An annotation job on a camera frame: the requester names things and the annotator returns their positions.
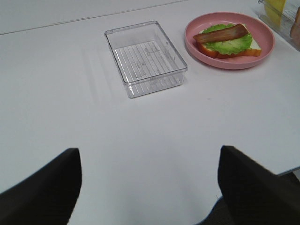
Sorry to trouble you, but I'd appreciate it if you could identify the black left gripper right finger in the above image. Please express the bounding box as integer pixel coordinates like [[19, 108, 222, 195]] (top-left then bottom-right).
[[217, 146, 300, 225]]

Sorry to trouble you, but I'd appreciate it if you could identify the bread slice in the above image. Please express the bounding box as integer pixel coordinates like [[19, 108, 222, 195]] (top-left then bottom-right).
[[195, 24, 262, 57]]

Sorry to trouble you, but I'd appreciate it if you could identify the left clear plastic tray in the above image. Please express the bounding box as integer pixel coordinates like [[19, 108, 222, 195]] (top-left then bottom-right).
[[105, 21, 188, 98]]

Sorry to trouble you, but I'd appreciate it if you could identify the green lettuce leaf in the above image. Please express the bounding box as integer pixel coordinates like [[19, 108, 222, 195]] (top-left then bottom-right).
[[197, 24, 253, 59]]

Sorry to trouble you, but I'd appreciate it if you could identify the bacon strip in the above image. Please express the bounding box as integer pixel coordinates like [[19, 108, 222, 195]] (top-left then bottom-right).
[[290, 8, 300, 45], [193, 24, 248, 43]]

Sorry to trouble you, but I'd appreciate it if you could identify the clear plastic tray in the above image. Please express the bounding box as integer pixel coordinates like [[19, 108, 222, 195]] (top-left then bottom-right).
[[258, 0, 300, 51], [105, 21, 188, 98]]

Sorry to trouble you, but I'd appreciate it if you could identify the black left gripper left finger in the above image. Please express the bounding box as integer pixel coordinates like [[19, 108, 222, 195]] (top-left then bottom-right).
[[0, 148, 82, 225]]

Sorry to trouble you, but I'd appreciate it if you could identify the right clear plastic tray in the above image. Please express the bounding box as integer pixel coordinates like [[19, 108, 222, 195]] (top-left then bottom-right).
[[258, 0, 300, 51]]

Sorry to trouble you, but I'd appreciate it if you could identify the yellow cheese slice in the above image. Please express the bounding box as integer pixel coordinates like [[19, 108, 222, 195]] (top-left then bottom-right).
[[264, 0, 286, 26]]

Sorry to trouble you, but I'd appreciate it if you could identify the pink round plate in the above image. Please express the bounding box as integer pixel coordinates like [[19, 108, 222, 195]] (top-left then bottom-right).
[[184, 12, 275, 70]]

